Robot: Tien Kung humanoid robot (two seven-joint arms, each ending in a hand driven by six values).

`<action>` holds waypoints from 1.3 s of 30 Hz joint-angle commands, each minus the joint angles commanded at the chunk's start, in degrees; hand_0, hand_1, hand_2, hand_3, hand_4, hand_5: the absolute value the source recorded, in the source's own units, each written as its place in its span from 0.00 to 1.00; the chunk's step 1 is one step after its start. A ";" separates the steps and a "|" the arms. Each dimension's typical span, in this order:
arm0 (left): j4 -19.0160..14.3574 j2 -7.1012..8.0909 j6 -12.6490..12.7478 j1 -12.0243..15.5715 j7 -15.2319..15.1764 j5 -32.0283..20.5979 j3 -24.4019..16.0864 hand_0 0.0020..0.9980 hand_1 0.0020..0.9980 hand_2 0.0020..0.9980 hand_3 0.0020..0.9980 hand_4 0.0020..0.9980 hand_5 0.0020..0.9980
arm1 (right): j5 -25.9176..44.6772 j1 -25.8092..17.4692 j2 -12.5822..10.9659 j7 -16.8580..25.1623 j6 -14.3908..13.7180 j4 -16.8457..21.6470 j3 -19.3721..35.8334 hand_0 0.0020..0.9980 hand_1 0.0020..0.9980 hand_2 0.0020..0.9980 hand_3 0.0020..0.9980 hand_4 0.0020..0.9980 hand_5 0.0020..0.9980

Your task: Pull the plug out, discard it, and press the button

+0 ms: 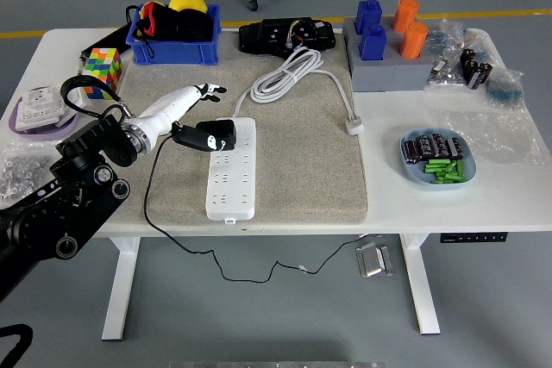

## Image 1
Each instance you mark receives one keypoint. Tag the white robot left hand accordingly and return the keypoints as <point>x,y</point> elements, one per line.
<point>168,107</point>

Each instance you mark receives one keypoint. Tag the white power strip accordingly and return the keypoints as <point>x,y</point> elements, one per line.
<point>230,187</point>

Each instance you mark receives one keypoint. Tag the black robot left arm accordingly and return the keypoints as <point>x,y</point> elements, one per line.
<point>64,213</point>

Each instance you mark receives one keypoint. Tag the blue plastic bin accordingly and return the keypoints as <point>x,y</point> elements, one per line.
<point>172,51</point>

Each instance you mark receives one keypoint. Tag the colourful puzzle cube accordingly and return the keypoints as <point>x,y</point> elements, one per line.
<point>103,70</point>

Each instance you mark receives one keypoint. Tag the black pouch with red trim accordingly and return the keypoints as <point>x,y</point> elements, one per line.
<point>181,25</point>

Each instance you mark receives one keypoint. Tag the long black flat box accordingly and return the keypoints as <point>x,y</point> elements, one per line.
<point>110,38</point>

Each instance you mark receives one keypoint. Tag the yellow ball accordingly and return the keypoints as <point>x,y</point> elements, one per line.
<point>187,1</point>

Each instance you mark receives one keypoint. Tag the purple plate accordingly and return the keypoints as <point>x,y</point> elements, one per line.
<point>43,131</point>

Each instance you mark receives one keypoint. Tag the grey-brown mat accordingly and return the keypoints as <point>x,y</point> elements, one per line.
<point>302,170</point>

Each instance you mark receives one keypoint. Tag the clear bag of metal screws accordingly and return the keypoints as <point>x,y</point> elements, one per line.
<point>17,170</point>

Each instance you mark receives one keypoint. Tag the white table leg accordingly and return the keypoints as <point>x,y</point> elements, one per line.
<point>420,286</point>
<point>121,286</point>

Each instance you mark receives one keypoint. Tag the blue bottle-shaped block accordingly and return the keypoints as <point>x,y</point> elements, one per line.
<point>373,42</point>
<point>368,14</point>

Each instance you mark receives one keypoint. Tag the grey holder block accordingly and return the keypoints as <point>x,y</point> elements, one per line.
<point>388,72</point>

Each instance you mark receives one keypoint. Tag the dark cylindrical capacitor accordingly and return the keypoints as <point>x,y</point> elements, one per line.
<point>412,151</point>
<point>424,147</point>
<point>455,148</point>
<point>440,145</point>

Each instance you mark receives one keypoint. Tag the orange cylinder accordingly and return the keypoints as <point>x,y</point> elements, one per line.
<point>413,40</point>
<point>405,12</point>

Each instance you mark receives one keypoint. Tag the light blue dish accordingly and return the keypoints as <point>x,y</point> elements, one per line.
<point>414,172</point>

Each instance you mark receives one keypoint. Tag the metal foot pedal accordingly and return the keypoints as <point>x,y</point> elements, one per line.
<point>373,260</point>

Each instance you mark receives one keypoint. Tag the green cylinder piece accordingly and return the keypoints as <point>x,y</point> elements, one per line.
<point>460,169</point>
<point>451,166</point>
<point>434,168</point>
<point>435,163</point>
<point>443,180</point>
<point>446,175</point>

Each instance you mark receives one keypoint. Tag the clear bag of small parts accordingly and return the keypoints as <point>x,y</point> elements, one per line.
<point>446,45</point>

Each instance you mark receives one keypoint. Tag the bag of black capacitors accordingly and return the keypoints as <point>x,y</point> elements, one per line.
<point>476,68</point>

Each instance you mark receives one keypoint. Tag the empty clear plastic bag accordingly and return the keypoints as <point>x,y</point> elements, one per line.
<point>496,135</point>

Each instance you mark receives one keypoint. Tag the black table control panel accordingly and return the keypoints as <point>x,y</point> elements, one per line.
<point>472,238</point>

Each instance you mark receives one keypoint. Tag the clear bag of blue components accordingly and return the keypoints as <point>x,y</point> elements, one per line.
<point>504,88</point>

